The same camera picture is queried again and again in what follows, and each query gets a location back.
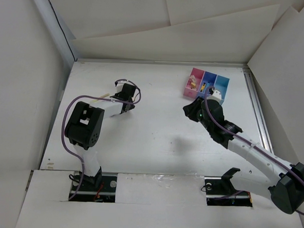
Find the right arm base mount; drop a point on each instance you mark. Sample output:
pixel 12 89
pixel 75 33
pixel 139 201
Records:
pixel 221 193

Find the pink drawer box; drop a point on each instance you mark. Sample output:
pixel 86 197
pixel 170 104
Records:
pixel 188 90

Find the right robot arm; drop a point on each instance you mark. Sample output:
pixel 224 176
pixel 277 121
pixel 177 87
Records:
pixel 282 182

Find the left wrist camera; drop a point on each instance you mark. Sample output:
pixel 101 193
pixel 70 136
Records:
pixel 119 85

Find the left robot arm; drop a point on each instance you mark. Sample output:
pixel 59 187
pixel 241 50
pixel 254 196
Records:
pixel 82 123

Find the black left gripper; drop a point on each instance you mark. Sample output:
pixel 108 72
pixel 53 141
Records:
pixel 131 107

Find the light blue drawer box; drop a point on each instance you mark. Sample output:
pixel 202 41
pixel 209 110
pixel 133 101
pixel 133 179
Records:
pixel 221 84

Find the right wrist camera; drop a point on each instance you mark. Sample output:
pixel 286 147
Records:
pixel 214 95

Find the yellow highlighter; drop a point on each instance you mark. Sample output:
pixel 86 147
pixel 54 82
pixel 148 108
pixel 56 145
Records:
pixel 101 97

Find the purple drawer box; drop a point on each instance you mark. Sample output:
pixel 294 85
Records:
pixel 208 78

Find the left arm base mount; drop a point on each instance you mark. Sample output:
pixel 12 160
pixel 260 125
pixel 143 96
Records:
pixel 104 191

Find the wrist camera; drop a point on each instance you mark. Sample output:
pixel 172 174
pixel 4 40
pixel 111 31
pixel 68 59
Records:
pixel 119 85
pixel 214 95

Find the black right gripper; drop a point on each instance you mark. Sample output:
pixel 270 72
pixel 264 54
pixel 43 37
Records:
pixel 190 109

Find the aluminium rail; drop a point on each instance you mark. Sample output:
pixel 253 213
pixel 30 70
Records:
pixel 259 116

